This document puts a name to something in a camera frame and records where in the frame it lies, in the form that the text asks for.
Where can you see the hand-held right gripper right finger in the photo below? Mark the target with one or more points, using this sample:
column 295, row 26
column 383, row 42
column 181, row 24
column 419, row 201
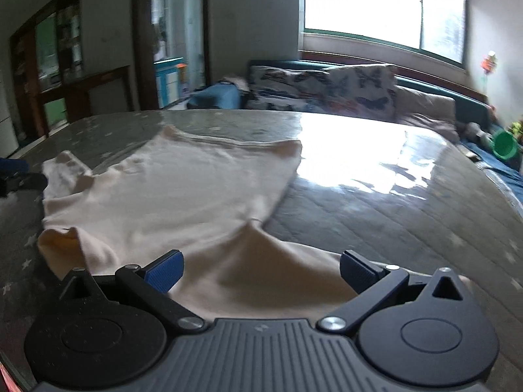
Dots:
column 358, row 270

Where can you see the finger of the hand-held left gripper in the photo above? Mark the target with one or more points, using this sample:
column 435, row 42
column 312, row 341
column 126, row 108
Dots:
column 14, row 166
column 24, row 183

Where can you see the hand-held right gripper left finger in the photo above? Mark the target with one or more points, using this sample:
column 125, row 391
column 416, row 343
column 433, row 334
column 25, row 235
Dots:
column 163, row 270

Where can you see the cream garment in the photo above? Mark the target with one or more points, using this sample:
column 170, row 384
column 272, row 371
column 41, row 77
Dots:
column 184, row 196

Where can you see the wooden shelf cabinet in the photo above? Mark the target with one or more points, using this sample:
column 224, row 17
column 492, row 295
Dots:
column 28, row 61

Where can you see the wooden counter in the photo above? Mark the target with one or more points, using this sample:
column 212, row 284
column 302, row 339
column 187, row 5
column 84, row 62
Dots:
column 106, row 77

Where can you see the blue seat cover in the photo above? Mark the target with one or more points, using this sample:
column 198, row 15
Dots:
column 498, row 175

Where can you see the beige cushion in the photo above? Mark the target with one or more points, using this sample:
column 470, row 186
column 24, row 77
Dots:
column 425, row 110

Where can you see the blue and white cabinet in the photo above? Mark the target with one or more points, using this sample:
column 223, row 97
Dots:
column 167, row 81

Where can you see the phone with red screen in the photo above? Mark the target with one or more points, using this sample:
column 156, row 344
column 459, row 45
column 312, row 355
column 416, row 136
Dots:
column 6, row 377

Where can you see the orange container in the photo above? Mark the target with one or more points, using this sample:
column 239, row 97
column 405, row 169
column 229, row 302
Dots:
column 181, row 74

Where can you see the hanging cloth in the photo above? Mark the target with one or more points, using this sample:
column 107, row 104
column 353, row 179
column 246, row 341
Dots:
column 158, row 41

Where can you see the green plastic bucket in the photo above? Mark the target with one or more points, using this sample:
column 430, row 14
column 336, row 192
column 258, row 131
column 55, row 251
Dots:
column 504, row 145

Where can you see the teal sofa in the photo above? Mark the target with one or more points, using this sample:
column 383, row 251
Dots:
column 465, row 108

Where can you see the beige cloth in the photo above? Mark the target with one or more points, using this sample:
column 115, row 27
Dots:
column 235, row 83

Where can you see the colourful pinwheel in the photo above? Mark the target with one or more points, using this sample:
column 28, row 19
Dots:
column 489, row 63

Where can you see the window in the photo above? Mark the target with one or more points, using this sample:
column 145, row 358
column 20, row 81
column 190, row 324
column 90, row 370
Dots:
column 367, row 4

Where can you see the wooden door frame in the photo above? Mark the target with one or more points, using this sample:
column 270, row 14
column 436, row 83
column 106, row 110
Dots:
column 141, row 41

